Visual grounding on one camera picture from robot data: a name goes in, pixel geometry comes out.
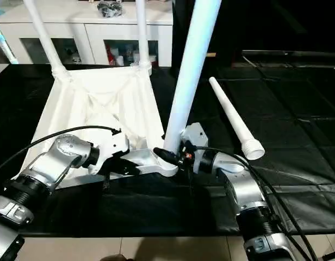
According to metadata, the white glass-door cabinet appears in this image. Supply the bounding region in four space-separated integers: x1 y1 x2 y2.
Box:
0 0 174 67

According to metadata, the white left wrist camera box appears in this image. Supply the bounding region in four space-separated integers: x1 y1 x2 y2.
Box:
89 130 131 176

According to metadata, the black metal bar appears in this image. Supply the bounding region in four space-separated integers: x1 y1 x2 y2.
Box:
242 50 335 61

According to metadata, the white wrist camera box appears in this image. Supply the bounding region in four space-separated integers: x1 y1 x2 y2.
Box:
89 130 131 176
181 123 209 152

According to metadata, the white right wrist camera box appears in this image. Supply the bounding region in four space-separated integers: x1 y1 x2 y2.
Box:
181 123 209 152

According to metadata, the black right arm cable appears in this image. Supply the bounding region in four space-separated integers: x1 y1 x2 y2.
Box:
192 146 320 261

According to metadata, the white plastic table top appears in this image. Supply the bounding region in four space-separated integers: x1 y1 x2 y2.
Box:
23 66 180 189

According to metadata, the crumpled silver object on cabinet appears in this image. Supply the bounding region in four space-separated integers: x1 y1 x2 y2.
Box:
97 1 124 16

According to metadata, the black work mat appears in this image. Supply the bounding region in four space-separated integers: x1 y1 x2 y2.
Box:
0 63 335 237

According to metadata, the dark left robot foot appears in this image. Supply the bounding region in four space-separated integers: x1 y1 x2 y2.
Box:
101 254 127 261

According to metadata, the white plastic table leg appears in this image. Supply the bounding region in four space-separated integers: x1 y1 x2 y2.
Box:
208 77 265 161
23 0 73 78
133 0 153 75
163 0 223 159

